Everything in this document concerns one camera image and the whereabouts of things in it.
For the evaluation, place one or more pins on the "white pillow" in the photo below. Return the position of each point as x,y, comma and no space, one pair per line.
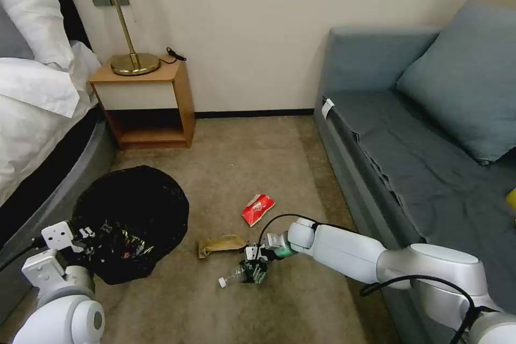
32,5

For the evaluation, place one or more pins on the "blue-grey cushion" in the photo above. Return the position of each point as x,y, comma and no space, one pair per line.
463,90

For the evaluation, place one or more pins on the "black headboard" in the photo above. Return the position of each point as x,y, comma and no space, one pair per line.
70,9

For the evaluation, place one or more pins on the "yellow object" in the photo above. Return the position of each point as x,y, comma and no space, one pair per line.
512,199

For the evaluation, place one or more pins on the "red snack packet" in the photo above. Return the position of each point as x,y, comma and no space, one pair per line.
258,209

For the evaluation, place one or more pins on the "black trash bin with bag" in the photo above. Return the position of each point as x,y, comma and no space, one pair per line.
133,203

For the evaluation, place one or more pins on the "wooden nightstand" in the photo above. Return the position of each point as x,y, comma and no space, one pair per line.
137,94

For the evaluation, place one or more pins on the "white duvet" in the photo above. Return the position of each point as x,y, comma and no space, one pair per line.
36,118

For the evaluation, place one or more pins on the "grey pillow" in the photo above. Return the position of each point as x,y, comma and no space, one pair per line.
12,39

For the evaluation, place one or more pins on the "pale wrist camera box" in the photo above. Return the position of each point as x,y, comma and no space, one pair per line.
252,252

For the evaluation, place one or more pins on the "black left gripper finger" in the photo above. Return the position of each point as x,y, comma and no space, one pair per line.
86,233

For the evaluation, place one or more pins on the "white sofa tag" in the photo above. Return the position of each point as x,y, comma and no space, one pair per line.
328,107

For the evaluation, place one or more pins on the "crumpled brown paper bag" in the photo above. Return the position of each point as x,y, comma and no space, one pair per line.
219,245

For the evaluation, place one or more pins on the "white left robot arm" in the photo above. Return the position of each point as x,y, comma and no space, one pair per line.
60,311

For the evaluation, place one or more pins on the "blue-grey sofa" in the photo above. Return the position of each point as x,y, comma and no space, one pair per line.
403,166

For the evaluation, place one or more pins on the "grey bed base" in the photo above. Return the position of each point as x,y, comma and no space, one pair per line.
60,174

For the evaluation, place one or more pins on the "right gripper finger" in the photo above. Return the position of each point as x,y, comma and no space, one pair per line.
248,273
262,274

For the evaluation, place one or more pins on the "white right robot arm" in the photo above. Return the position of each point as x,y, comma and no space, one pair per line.
346,253

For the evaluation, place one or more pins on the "black skirting board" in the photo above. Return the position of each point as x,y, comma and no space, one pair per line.
254,113

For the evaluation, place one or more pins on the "clear crushed plastic bottle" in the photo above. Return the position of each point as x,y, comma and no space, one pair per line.
231,276

